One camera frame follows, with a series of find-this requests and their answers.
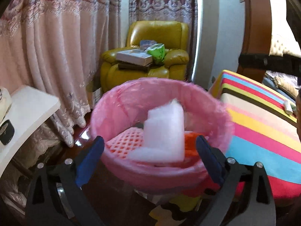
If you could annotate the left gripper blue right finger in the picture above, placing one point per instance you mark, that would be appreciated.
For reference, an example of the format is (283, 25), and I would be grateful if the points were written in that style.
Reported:
(212, 159)

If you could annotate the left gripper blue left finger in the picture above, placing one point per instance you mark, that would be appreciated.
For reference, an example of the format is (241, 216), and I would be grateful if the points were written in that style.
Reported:
(86, 162)

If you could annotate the pink foam net orange core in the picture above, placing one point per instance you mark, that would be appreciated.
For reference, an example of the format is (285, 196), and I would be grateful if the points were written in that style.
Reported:
(132, 139)

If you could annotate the white plastic bag wad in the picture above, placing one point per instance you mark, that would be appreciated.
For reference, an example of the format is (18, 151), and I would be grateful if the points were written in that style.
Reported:
(287, 107)

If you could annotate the white foam block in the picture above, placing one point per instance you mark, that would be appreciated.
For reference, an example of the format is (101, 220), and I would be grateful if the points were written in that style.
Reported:
(163, 135)

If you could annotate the pink lined trash bin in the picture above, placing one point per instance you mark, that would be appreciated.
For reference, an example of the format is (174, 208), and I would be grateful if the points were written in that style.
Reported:
(126, 106)

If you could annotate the person's right hand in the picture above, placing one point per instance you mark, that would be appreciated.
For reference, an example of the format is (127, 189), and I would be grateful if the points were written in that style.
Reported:
(298, 114)

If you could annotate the striped brown pillow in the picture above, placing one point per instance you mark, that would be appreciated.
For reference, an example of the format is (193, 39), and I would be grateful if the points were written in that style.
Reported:
(286, 86)

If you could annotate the brown wooden door panel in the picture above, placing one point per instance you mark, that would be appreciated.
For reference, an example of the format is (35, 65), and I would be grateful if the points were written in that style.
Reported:
(257, 39)

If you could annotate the striped colourful tablecloth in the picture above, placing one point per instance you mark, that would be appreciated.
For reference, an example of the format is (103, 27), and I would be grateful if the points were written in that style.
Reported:
(248, 122)

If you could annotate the white side table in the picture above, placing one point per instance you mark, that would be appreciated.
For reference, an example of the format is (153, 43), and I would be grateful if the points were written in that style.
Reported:
(30, 109)

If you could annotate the black tape roll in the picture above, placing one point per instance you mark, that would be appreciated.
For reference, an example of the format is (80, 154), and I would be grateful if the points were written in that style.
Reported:
(6, 132)

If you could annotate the white printed pouch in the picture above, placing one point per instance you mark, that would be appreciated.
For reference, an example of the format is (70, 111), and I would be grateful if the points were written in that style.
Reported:
(5, 103)

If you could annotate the white book box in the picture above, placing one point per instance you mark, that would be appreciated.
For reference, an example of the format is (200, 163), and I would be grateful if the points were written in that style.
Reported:
(134, 56)

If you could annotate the yellow leather armchair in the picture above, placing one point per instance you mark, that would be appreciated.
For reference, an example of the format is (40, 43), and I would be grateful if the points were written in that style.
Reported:
(141, 35)

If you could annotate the green snack bag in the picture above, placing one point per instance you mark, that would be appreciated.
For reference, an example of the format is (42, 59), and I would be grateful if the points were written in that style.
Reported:
(157, 51)

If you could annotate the grey embroidered curtain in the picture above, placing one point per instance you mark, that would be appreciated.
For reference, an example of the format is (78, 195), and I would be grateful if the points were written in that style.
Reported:
(185, 11)

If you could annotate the pink embroidered curtain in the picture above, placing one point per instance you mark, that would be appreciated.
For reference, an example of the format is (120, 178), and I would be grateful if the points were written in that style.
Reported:
(54, 46)

